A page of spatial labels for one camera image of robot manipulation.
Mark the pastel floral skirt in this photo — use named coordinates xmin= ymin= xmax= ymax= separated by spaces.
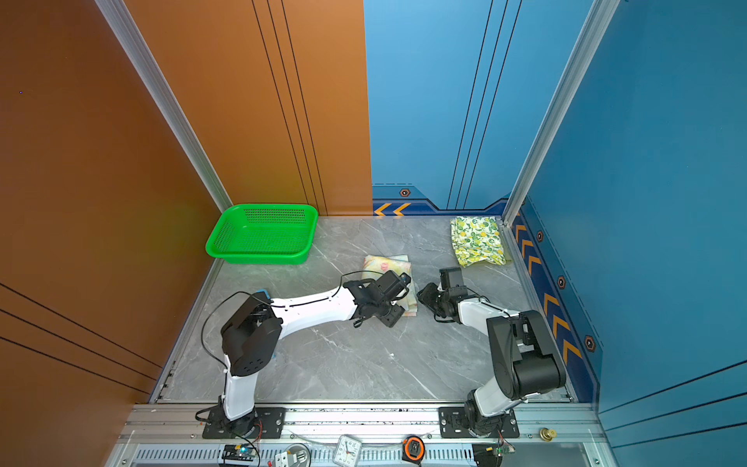
xmin=362 ymin=255 xmax=417 ymax=317

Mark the lemon print skirt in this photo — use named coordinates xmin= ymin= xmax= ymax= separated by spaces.
xmin=451 ymin=216 xmax=507 ymax=268

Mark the green plastic basket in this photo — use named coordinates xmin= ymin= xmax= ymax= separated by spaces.
xmin=205 ymin=204 xmax=319 ymax=266

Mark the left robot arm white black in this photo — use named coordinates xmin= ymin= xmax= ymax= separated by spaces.
xmin=220 ymin=272 xmax=412 ymax=428

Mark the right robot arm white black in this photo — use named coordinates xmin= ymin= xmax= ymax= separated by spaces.
xmin=417 ymin=268 xmax=567 ymax=437

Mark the small white clock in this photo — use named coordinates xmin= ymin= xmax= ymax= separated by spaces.
xmin=333 ymin=435 xmax=363 ymax=467

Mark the orange black tape measure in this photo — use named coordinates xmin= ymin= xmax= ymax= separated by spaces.
xmin=402 ymin=435 xmax=426 ymax=466

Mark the circuit board right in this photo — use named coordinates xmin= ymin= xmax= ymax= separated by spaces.
xmin=472 ymin=444 xmax=516 ymax=467

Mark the brass round knob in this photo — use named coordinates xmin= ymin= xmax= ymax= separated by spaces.
xmin=539 ymin=427 xmax=558 ymax=442

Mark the green circuit board left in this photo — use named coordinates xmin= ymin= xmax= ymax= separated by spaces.
xmin=221 ymin=444 xmax=261 ymax=466

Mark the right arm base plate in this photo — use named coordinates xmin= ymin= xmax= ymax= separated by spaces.
xmin=438 ymin=406 xmax=521 ymax=439

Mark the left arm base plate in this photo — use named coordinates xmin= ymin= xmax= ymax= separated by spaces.
xmin=195 ymin=405 xmax=286 ymax=441

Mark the aluminium front rail frame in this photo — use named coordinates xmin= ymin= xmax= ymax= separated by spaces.
xmin=106 ymin=402 xmax=617 ymax=466

